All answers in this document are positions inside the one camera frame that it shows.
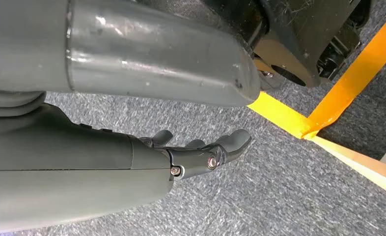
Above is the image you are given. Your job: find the orange floor tape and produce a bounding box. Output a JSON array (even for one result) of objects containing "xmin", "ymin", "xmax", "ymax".
[{"xmin": 305, "ymin": 4, "xmax": 386, "ymax": 139}]

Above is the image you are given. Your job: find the tan floor tape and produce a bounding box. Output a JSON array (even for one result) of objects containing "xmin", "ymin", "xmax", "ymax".
[{"xmin": 310, "ymin": 136, "xmax": 386, "ymax": 201}]

